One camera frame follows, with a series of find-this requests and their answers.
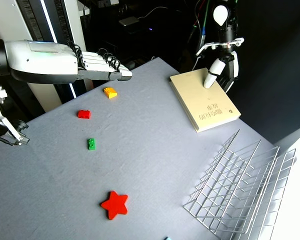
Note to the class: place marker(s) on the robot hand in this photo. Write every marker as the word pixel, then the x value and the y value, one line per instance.
pixel 40 62
pixel 216 67

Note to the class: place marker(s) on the cream paperback book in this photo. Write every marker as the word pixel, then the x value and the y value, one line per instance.
pixel 205 105

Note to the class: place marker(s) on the red toy brick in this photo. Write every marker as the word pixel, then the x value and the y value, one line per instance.
pixel 84 114

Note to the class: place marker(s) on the yellow toy brick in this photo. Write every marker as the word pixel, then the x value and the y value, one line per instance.
pixel 110 92

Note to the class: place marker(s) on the grey table cloth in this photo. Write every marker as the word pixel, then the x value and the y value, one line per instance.
pixel 152 137

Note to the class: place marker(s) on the green toy brick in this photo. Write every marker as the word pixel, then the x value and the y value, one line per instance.
pixel 91 144

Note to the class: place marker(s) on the silver flat device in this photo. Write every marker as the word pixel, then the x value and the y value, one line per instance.
pixel 128 21

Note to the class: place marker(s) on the red star block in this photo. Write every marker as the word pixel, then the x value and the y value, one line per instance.
pixel 115 205

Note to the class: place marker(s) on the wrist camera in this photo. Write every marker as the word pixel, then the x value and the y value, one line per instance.
pixel 22 125

